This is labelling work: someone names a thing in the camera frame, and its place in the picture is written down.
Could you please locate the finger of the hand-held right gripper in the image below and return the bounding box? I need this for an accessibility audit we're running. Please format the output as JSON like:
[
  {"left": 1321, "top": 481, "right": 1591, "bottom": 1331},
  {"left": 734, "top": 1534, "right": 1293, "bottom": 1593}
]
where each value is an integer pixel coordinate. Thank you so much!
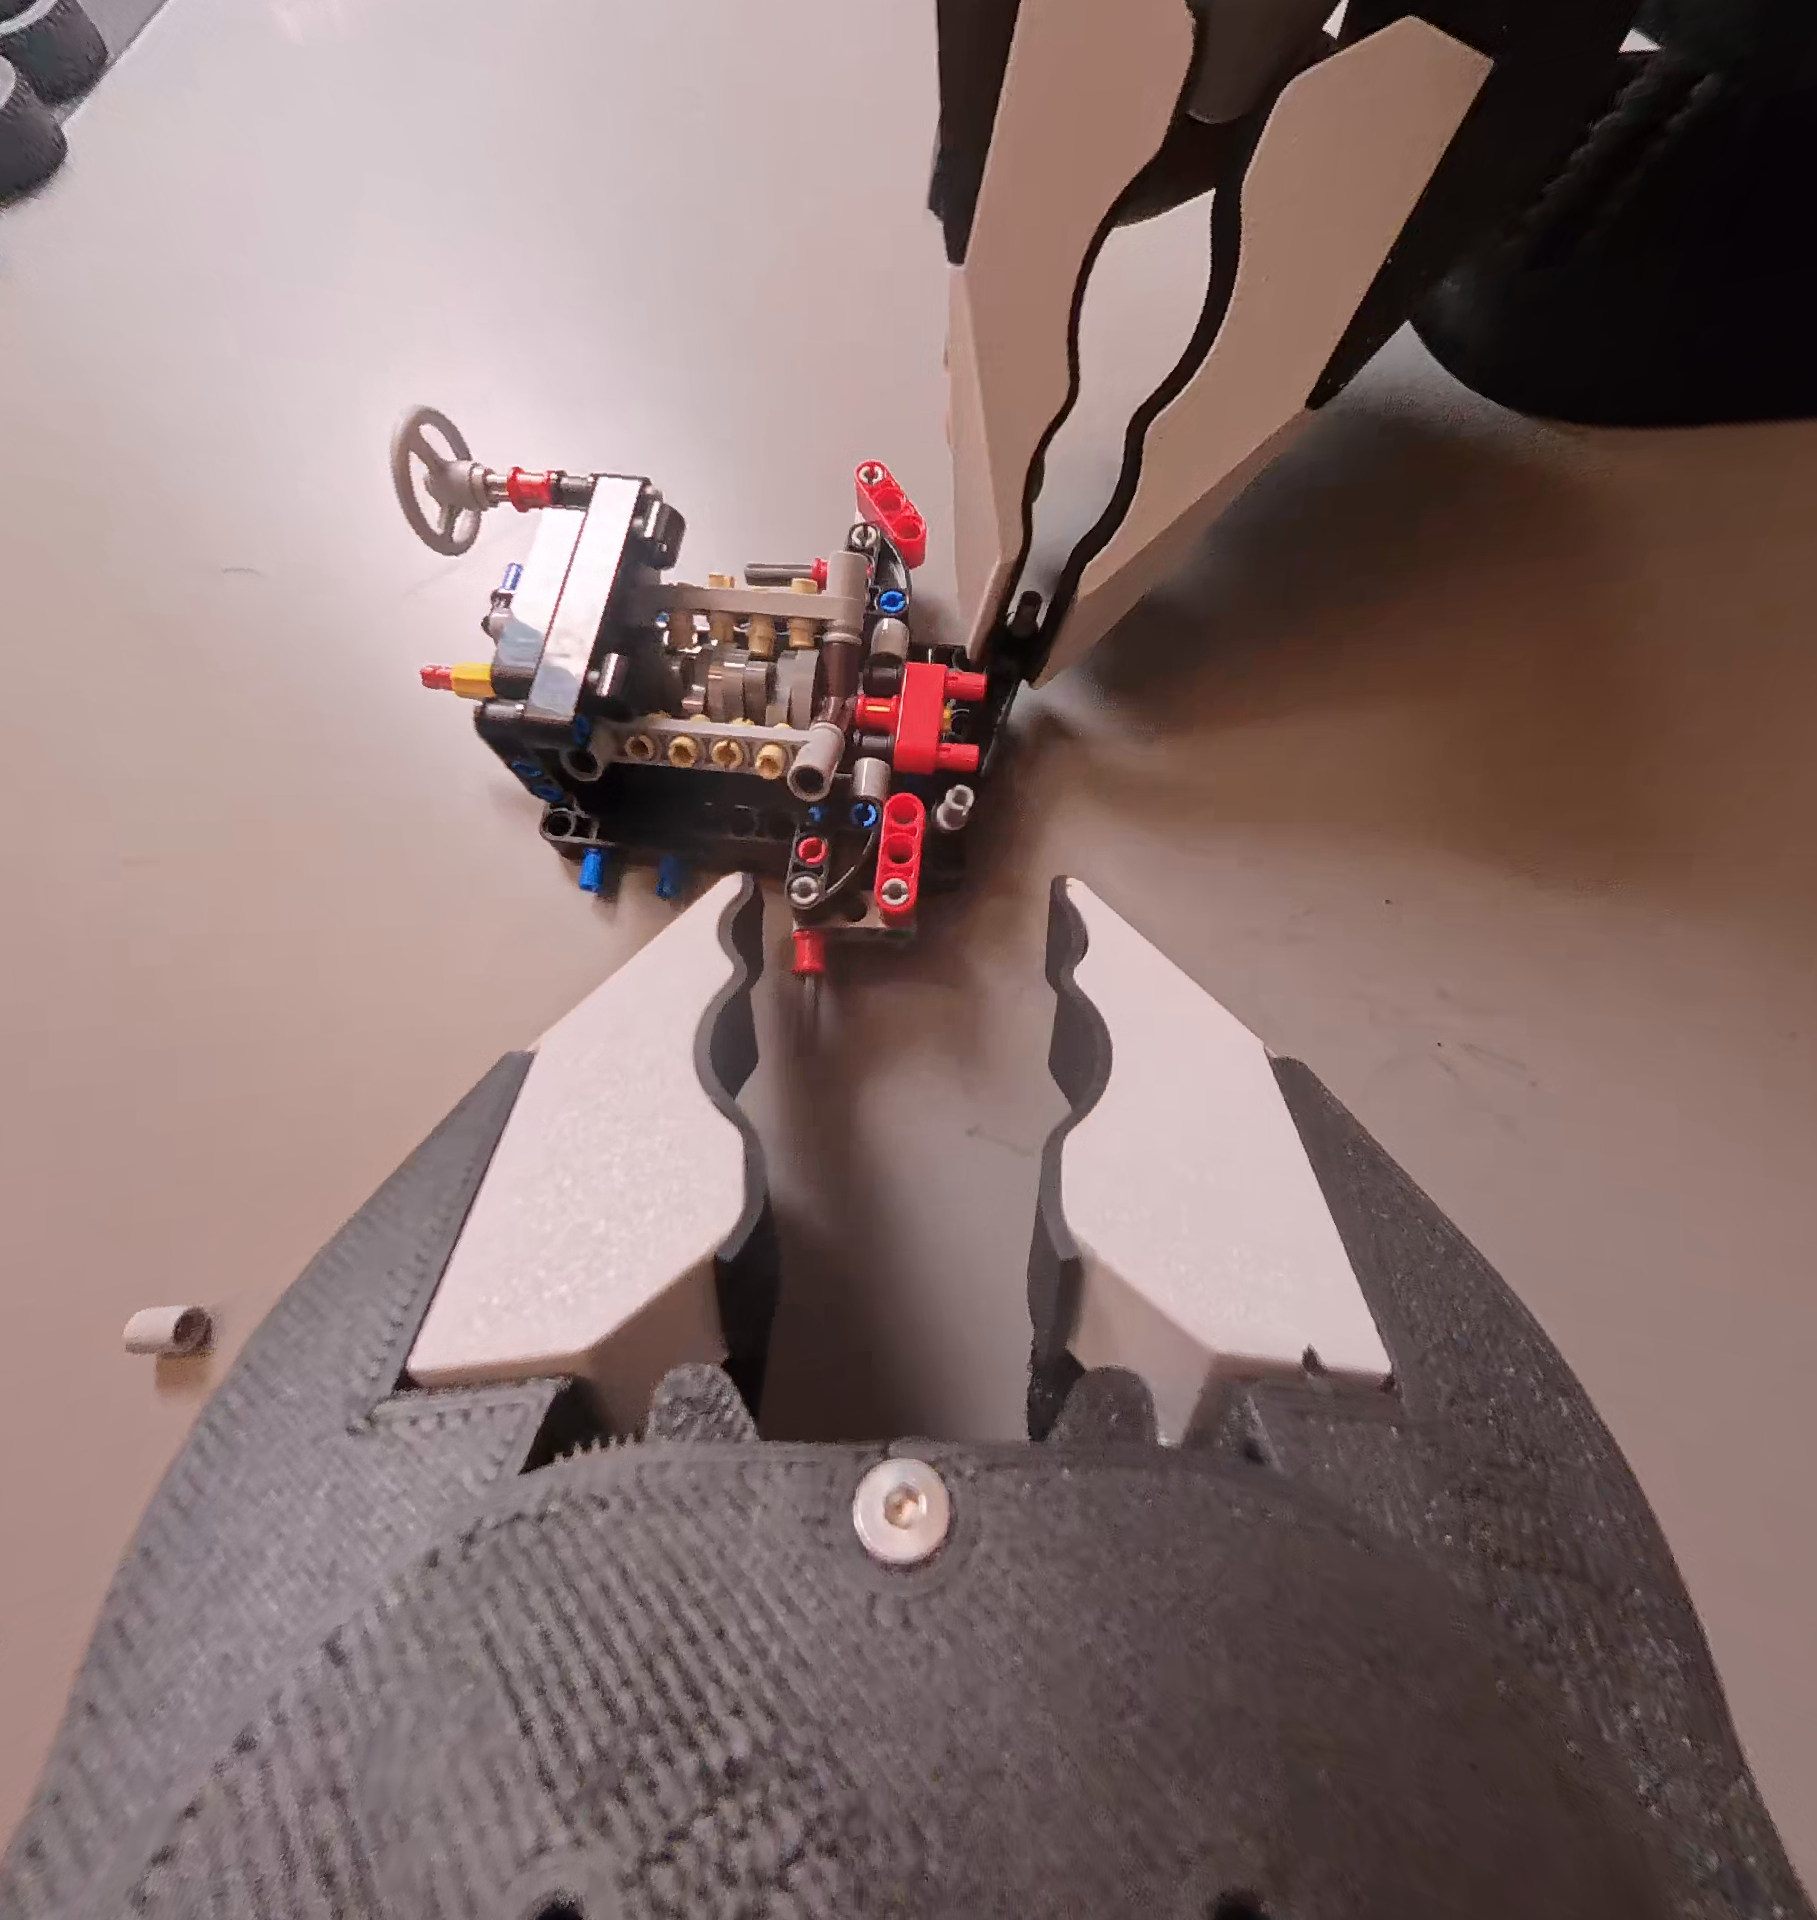
[
  {"left": 942, "top": 0, "right": 1197, "bottom": 650},
  {"left": 1027, "top": 28, "right": 1499, "bottom": 688}
]

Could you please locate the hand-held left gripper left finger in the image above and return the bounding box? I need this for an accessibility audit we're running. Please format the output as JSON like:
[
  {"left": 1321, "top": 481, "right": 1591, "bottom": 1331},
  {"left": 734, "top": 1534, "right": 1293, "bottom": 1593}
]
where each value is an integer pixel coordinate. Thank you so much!
[{"left": 404, "top": 874, "right": 773, "bottom": 1389}]

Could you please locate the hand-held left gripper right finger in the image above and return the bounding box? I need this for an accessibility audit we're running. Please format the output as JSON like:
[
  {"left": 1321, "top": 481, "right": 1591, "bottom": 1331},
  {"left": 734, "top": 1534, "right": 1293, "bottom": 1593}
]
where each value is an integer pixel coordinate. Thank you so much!
[{"left": 1027, "top": 877, "right": 1394, "bottom": 1408}]

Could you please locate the lego car chassis assembly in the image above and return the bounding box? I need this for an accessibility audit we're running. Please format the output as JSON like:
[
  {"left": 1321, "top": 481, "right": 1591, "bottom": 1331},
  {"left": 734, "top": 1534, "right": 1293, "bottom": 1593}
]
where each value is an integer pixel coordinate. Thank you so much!
[{"left": 389, "top": 403, "right": 1029, "bottom": 978}]

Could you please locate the black lego tyre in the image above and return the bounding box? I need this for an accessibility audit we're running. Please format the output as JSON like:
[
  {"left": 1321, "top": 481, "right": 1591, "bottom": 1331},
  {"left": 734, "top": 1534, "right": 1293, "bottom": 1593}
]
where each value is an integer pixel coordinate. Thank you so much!
[
  {"left": 0, "top": 0, "right": 115, "bottom": 90},
  {"left": 0, "top": 44, "right": 69, "bottom": 210}
]

